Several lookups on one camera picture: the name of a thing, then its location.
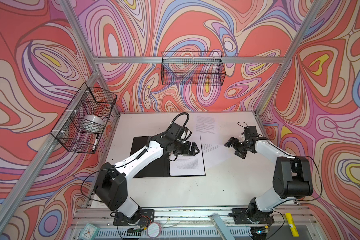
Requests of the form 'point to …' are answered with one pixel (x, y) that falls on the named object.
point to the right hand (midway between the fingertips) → (230, 150)
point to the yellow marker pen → (293, 227)
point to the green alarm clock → (89, 232)
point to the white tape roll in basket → (92, 124)
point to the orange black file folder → (159, 167)
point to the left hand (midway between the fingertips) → (195, 150)
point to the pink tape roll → (154, 230)
